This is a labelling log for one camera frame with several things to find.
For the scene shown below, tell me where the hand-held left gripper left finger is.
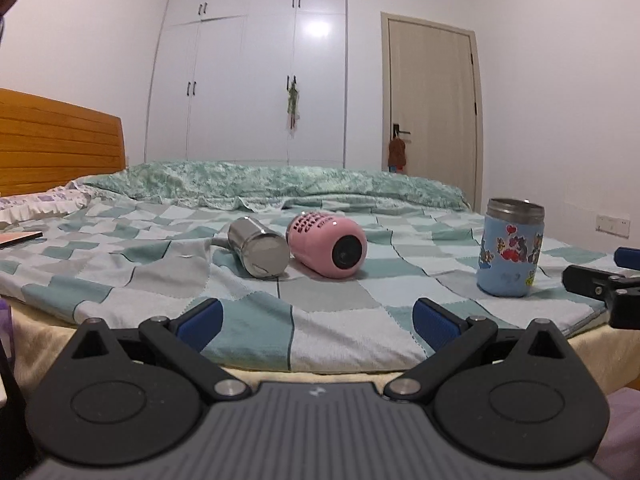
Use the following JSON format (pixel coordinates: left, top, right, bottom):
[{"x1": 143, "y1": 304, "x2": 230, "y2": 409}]
[{"x1": 64, "y1": 298, "x2": 252, "y2": 404}]

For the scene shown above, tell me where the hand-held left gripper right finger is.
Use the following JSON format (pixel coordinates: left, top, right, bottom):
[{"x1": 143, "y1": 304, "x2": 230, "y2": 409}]
[{"x1": 383, "y1": 297, "x2": 582, "y2": 404}]

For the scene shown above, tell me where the stainless steel cup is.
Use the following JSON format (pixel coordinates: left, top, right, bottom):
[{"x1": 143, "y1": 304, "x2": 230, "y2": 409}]
[{"x1": 227, "y1": 216, "x2": 291, "y2": 280}]

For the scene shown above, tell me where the pink cup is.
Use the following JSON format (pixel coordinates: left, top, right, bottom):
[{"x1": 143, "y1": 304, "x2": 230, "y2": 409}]
[{"x1": 286, "y1": 212, "x2": 368, "y2": 279}]

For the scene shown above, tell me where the blue cartoon print cup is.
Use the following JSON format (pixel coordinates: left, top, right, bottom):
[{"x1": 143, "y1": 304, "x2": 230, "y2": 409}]
[{"x1": 476, "y1": 198, "x2": 546, "y2": 298}]

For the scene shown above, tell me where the checked bed sheet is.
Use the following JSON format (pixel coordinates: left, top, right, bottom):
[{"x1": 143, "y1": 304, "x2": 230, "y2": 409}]
[{"x1": 0, "y1": 195, "x2": 622, "y2": 374}]

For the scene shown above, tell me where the purple cloth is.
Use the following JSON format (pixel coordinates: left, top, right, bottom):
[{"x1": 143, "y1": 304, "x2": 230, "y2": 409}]
[{"x1": 599, "y1": 385, "x2": 640, "y2": 480}]

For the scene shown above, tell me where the green patterned quilt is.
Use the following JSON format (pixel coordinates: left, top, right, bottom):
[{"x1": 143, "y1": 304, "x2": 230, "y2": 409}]
[{"x1": 75, "y1": 160, "x2": 472, "y2": 212}]

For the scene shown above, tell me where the pink book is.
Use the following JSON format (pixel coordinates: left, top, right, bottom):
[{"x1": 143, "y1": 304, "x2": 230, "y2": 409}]
[{"x1": 0, "y1": 231, "x2": 45, "y2": 250}]

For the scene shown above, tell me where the purple floral pillow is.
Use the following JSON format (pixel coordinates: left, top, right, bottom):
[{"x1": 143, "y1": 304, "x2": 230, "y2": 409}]
[{"x1": 0, "y1": 184, "x2": 95, "y2": 232}]

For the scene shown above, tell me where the beige door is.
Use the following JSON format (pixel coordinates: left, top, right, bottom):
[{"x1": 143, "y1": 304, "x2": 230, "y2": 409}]
[{"x1": 380, "y1": 11, "x2": 485, "y2": 212}]

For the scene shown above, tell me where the wooden headboard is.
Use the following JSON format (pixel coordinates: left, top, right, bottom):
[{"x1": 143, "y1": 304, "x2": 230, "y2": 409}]
[{"x1": 0, "y1": 88, "x2": 126, "y2": 199}]

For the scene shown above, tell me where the hanging ornament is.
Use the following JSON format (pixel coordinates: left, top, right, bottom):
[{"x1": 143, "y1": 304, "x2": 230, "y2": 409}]
[{"x1": 284, "y1": 75, "x2": 304, "y2": 137}]

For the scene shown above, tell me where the white wardrobe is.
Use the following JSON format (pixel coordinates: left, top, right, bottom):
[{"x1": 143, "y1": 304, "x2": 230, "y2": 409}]
[{"x1": 144, "y1": 0, "x2": 349, "y2": 169}]

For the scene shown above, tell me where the white wall socket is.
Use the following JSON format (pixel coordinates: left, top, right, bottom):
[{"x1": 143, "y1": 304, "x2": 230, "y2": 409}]
[{"x1": 595, "y1": 213, "x2": 632, "y2": 237}]

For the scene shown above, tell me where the brown bag on door handle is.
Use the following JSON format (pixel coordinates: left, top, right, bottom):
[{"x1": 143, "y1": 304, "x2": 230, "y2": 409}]
[{"x1": 387, "y1": 137, "x2": 409, "y2": 175}]

